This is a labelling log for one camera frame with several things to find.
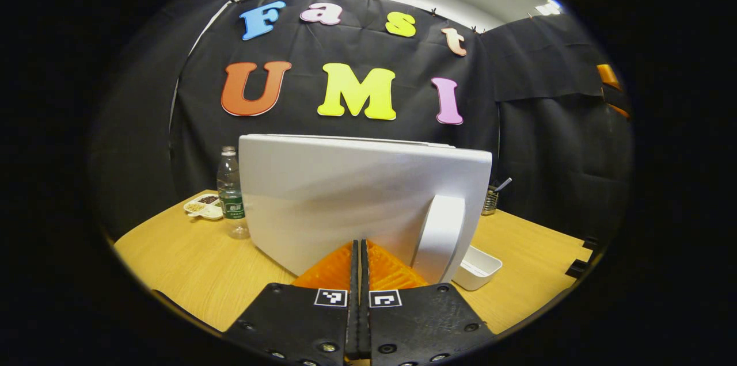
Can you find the black backdrop cloth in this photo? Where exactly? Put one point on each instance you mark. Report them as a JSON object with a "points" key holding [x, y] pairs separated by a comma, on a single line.
{"points": [[547, 141]]}

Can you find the white microwave oven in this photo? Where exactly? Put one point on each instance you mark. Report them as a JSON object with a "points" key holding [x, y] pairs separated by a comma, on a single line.
{"points": [[345, 193]]}

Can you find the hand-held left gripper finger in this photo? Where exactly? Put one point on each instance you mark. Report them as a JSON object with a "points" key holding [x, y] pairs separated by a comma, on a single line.
{"points": [[353, 308], [364, 308]]}

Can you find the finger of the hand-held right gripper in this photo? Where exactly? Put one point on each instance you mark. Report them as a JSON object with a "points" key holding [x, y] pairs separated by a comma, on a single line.
{"points": [[608, 75], [619, 110]]}

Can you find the clear plastic water bottle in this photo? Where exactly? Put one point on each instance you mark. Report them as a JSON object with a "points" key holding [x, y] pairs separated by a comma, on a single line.
{"points": [[231, 199]]}

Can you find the white rectangular tray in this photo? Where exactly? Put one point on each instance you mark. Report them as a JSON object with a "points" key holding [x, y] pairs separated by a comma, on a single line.
{"points": [[478, 268]]}

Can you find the white divided snack dish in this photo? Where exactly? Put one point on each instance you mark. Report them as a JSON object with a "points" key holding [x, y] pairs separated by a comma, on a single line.
{"points": [[202, 206]]}

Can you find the small ceiling light panel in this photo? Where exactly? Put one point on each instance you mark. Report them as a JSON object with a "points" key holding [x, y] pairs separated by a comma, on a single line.
{"points": [[548, 7]]}

